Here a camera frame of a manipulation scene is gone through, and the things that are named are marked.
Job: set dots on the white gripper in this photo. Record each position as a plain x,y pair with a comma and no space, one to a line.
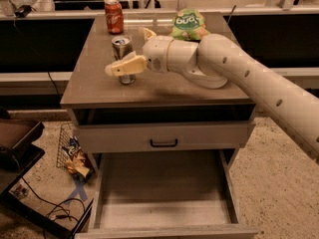
157,56

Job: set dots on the silver redbull can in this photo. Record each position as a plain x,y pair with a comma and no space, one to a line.
122,46

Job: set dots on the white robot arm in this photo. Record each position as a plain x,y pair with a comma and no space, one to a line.
215,60

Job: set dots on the orange soda can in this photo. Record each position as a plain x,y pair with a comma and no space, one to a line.
114,16

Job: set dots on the grey drawer cabinet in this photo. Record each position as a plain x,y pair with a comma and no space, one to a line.
94,98

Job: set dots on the open middle drawer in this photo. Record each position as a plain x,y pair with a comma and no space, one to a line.
165,195

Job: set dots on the green chip bag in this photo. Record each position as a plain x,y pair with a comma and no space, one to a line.
188,25

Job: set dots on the snack bags in basket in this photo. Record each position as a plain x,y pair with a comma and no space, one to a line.
76,162

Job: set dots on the blue tape cross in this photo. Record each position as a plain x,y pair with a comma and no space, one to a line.
79,190

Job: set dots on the dark cart at left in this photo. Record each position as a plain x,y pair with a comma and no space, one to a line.
18,155

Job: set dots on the closed drawer with black handle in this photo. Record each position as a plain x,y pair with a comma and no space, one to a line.
163,136

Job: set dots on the wire basket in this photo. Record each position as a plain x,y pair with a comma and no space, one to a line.
66,133

